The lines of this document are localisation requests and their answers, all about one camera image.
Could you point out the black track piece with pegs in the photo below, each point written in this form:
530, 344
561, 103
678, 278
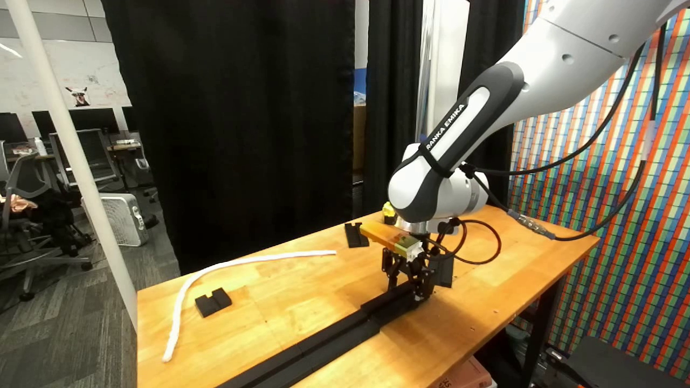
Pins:
334, 339

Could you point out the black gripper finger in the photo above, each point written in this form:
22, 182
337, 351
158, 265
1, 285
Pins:
426, 285
392, 273

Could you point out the black curtain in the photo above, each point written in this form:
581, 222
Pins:
245, 110

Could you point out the black track piece angled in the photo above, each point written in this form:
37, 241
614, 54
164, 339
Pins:
442, 270

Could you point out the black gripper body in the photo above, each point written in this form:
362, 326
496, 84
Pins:
411, 268

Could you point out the small black block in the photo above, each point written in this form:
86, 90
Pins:
217, 300

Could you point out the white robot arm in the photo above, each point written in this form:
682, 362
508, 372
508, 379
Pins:
571, 51

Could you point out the white pole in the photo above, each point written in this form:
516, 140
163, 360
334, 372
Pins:
35, 51

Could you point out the black office chair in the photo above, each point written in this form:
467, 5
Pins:
37, 227

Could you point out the black table leg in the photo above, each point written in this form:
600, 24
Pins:
544, 310

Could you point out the yellow emergency stop button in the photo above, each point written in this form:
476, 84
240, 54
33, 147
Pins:
389, 215

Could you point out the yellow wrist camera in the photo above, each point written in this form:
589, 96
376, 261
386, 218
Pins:
392, 239

